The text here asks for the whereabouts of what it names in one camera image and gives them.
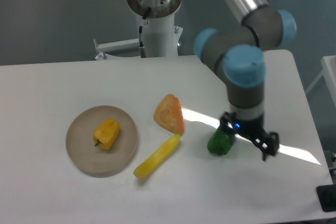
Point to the white side table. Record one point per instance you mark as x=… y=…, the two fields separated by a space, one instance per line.
x=321 y=97

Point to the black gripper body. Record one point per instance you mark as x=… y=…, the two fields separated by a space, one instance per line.
x=247 y=128

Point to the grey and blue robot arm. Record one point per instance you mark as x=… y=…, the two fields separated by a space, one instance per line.
x=236 y=58

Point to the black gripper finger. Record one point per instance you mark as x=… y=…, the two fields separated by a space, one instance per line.
x=267 y=143
x=225 y=126

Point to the yellow toy corn cob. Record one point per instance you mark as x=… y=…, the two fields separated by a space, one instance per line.
x=155 y=160

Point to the round beige plate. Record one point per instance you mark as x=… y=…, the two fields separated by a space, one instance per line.
x=91 y=159

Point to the black box at table edge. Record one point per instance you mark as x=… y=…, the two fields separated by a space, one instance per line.
x=326 y=196

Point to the orange toy bread slice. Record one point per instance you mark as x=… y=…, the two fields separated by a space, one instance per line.
x=168 y=114

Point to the green toy bell pepper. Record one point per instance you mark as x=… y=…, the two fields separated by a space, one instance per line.
x=220 y=143

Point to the yellow toy bell pepper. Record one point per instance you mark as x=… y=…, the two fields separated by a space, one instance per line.
x=106 y=133

